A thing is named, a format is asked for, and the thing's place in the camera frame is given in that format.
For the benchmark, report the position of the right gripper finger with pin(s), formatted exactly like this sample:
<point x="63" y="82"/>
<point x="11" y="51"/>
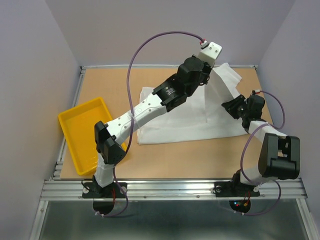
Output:
<point x="235" y="103"/>
<point x="236" y="113"/>

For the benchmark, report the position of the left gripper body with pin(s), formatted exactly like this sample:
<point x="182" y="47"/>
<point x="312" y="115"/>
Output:
<point x="205" y="71"/>

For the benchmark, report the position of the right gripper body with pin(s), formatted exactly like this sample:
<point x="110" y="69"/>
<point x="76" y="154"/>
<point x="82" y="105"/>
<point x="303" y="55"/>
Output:
<point x="245" y="111"/>

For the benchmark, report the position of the white long sleeve shirt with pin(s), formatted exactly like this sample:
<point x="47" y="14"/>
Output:
<point x="201" y="117"/>

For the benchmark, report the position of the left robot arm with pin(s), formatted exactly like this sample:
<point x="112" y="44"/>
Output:
<point x="174" y="91"/>

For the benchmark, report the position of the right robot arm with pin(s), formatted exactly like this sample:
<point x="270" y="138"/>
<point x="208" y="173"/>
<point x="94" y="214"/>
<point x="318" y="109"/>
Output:
<point x="279" y="158"/>

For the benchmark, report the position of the yellow plastic tray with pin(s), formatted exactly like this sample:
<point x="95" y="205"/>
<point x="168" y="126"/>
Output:
<point x="77" y="124"/>

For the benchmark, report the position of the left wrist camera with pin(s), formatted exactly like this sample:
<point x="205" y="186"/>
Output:
<point x="209" y="52"/>

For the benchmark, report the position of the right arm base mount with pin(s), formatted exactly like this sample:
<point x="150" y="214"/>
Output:
<point x="242" y="192"/>

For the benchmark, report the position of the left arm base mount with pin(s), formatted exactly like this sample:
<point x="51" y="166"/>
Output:
<point x="108" y="202"/>

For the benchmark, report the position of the aluminium front rail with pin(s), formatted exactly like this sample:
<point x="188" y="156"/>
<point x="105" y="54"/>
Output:
<point x="159" y="190"/>

